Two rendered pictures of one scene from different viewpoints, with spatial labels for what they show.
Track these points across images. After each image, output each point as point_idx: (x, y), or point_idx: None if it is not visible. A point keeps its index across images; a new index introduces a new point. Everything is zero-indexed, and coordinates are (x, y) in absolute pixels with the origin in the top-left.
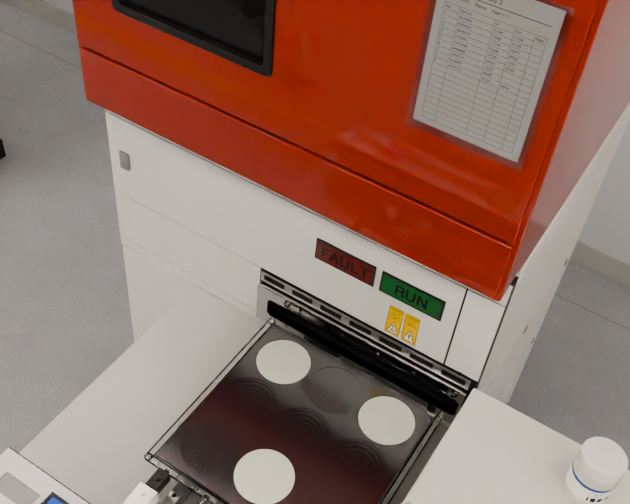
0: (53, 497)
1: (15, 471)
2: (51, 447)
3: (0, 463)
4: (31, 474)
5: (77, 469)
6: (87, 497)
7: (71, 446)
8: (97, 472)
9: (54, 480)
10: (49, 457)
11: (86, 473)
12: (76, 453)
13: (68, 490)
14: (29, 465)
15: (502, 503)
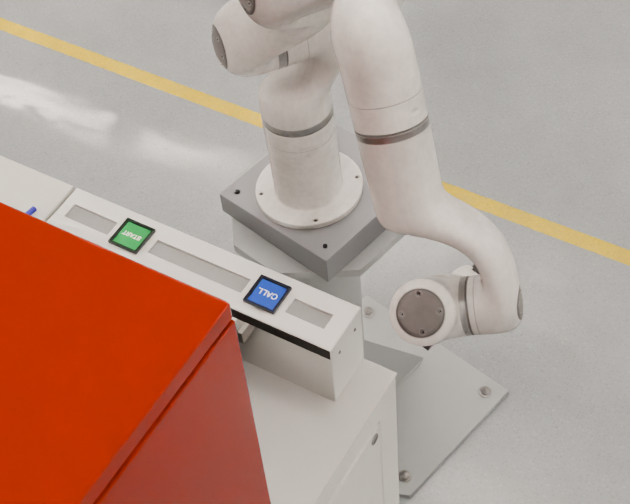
0: (271, 309)
1: (315, 329)
2: (320, 449)
3: (332, 335)
4: (299, 328)
5: (286, 429)
6: (268, 402)
7: (299, 453)
8: (264, 428)
9: (275, 326)
10: (319, 438)
11: (275, 426)
12: (291, 446)
13: (259, 318)
14: (303, 336)
15: None
